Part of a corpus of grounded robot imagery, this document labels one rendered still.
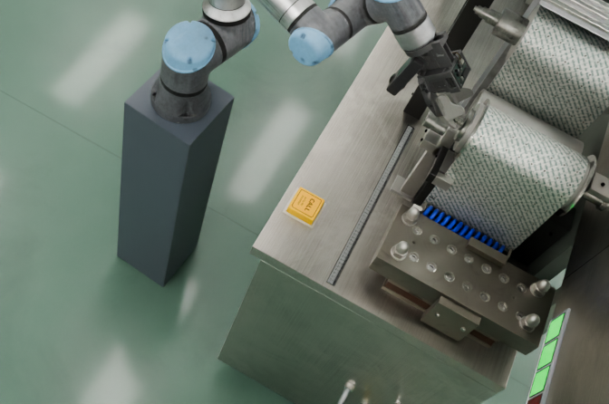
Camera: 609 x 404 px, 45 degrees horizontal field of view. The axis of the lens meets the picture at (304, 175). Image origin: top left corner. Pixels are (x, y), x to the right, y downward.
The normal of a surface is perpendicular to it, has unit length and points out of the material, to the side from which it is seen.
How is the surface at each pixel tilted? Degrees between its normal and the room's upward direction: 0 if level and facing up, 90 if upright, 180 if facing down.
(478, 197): 90
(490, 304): 0
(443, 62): 90
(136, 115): 90
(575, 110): 92
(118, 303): 0
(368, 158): 0
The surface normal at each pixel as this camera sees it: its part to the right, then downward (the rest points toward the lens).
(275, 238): 0.23, -0.51
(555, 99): -0.43, 0.72
